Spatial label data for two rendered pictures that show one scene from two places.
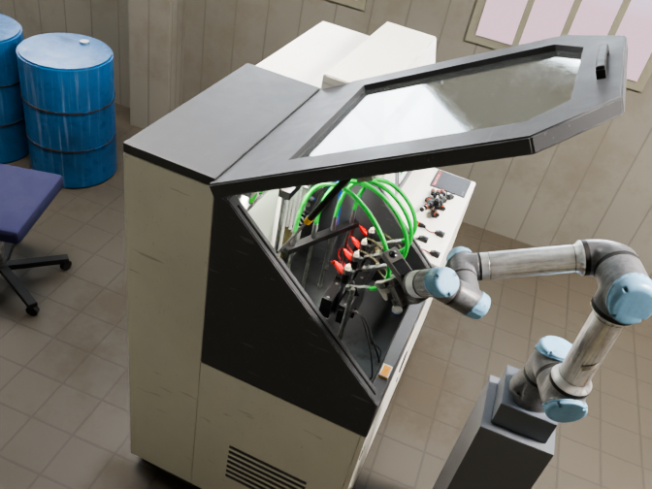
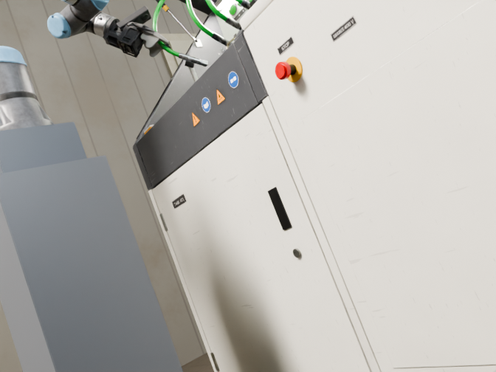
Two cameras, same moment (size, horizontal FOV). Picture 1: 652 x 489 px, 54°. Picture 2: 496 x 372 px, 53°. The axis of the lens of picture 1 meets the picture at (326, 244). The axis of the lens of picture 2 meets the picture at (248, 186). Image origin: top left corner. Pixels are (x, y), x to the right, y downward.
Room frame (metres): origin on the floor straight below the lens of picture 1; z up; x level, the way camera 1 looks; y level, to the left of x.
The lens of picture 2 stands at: (2.44, -1.36, 0.49)
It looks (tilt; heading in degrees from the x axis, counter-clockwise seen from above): 7 degrees up; 127
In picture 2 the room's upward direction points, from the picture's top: 21 degrees counter-clockwise
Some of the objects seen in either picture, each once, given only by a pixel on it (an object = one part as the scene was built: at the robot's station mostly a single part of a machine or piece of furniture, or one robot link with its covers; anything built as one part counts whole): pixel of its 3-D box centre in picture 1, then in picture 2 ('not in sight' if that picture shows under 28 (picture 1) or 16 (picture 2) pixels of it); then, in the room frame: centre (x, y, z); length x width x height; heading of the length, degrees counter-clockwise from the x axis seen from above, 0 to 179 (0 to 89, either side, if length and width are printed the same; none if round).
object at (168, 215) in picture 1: (259, 244); not in sight; (2.07, 0.27, 0.75); 1.40 x 0.28 x 1.50; 165
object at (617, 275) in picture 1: (591, 345); not in sight; (1.30, -0.76, 1.27); 0.15 x 0.12 x 0.55; 4
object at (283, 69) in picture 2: not in sight; (286, 70); (1.97, -0.47, 0.80); 0.05 x 0.04 x 0.05; 165
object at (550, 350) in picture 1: (552, 361); (0, 78); (1.43, -0.75, 1.07); 0.13 x 0.12 x 0.14; 4
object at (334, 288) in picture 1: (349, 289); not in sight; (1.73, -0.12, 0.91); 0.34 x 0.10 x 0.15; 165
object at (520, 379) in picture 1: (537, 383); (17, 122); (1.43, -0.75, 0.95); 0.15 x 0.15 x 0.10
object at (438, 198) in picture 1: (438, 200); not in sight; (2.29, -0.42, 1.01); 0.23 x 0.11 x 0.06; 165
